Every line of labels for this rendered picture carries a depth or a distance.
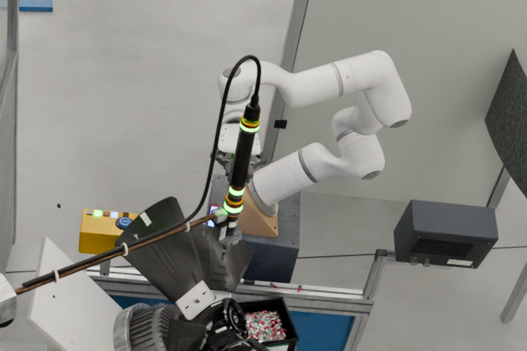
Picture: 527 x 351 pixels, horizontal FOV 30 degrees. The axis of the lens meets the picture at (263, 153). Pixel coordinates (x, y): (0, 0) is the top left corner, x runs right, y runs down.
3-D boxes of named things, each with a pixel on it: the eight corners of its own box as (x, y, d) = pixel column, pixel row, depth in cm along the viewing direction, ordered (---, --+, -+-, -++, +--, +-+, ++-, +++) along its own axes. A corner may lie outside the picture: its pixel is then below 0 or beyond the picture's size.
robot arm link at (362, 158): (309, 151, 318) (374, 119, 309) (329, 204, 312) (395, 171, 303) (293, 146, 307) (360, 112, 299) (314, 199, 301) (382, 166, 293)
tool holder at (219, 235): (216, 252, 236) (223, 222, 230) (201, 233, 240) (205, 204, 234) (247, 240, 241) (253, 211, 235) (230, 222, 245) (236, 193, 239)
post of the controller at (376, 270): (363, 298, 310) (378, 255, 297) (361, 291, 312) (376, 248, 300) (372, 299, 310) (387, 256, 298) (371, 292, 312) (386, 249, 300)
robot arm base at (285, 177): (241, 153, 318) (289, 128, 312) (274, 186, 329) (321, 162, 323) (244, 195, 304) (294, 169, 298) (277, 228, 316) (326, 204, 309)
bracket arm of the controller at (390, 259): (375, 262, 299) (377, 255, 297) (374, 255, 301) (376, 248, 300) (450, 269, 302) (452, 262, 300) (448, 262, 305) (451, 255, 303)
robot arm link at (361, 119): (341, 168, 307) (324, 122, 312) (376, 157, 309) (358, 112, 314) (373, 101, 261) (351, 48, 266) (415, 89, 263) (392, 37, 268)
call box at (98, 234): (78, 256, 288) (79, 231, 282) (81, 232, 296) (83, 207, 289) (132, 262, 290) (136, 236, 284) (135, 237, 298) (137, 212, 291)
